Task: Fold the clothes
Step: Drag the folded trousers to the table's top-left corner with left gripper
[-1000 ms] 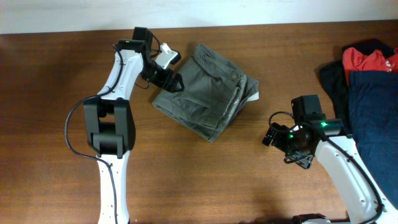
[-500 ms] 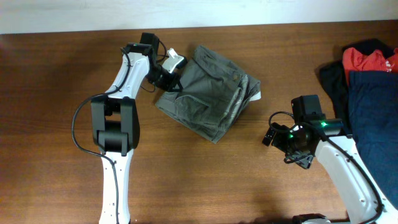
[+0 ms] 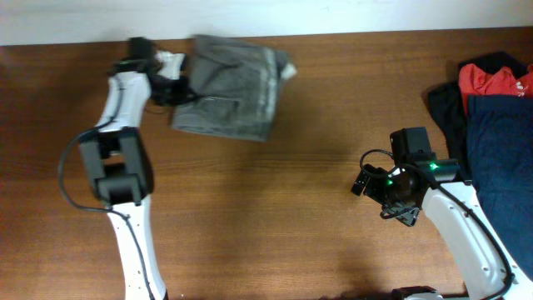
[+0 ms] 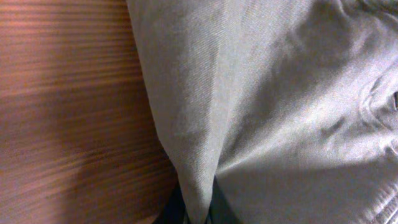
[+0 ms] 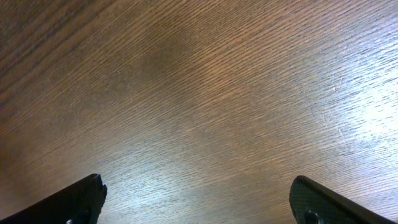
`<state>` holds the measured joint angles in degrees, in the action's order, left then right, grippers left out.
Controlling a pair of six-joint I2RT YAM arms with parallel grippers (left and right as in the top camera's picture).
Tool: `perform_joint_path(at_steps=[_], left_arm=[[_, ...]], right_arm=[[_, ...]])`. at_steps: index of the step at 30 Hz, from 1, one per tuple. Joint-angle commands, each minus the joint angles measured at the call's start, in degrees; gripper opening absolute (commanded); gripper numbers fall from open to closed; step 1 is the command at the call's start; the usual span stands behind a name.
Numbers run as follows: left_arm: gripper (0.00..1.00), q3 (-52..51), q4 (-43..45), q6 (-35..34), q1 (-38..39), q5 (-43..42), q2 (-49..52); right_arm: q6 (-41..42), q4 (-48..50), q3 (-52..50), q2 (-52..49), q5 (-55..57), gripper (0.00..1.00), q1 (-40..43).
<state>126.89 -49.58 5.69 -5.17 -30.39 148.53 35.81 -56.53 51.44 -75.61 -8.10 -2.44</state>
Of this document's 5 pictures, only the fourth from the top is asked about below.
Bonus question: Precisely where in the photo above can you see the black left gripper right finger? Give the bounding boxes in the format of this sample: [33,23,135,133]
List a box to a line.
[207,177,241,224]

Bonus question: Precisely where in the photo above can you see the grey shorts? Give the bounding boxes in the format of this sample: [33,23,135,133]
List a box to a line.
[128,0,397,223]

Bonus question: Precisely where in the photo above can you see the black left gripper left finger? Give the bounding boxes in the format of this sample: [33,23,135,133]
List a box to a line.
[154,183,187,224]

